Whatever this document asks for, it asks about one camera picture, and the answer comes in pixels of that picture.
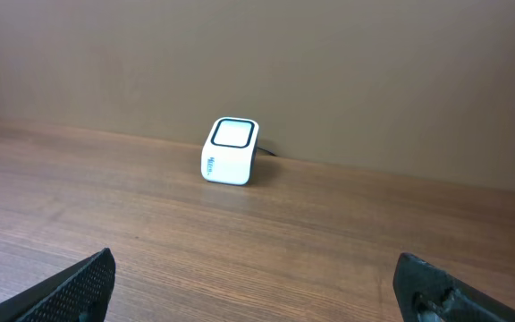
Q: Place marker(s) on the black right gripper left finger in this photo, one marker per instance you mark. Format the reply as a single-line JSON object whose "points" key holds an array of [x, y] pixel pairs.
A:
{"points": [[80, 293]]}

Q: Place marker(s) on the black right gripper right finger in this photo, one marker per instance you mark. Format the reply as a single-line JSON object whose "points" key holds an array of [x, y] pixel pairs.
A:
{"points": [[427, 293]]}

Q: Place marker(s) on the white barcode scanner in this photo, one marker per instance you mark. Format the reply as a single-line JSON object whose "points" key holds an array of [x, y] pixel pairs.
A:
{"points": [[228, 154]]}

